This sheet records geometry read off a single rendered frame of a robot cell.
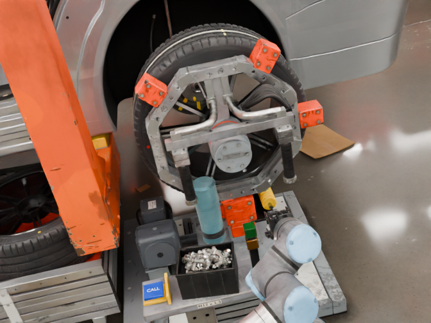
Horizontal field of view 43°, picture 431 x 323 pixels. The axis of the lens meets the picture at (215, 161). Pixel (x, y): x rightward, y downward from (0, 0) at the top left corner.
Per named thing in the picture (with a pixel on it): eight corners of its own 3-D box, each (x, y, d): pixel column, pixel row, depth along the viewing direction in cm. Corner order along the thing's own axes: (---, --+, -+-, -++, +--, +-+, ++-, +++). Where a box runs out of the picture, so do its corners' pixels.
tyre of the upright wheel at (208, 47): (323, 69, 221) (182, -10, 198) (343, 91, 201) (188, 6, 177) (239, 191, 246) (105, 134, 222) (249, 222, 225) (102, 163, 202)
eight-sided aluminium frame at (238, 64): (301, 173, 215) (287, 43, 187) (306, 182, 209) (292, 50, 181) (167, 204, 213) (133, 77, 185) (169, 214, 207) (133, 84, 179)
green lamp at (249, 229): (254, 229, 184) (253, 220, 182) (257, 236, 180) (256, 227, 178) (244, 232, 184) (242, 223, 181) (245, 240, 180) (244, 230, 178)
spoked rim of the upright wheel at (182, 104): (297, 77, 221) (190, 18, 203) (314, 99, 201) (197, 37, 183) (234, 172, 240) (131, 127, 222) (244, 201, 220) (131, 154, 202)
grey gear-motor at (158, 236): (183, 233, 276) (169, 177, 258) (192, 290, 240) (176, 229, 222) (149, 241, 276) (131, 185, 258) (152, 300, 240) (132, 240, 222)
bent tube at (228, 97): (272, 93, 189) (269, 65, 183) (287, 116, 172) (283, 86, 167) (223, 104, 188) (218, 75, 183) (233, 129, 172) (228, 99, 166)
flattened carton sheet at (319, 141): (304, 114, 379) (304, 110, 377) (355, 144, 335) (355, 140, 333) (268, 129, 370) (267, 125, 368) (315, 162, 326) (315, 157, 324)
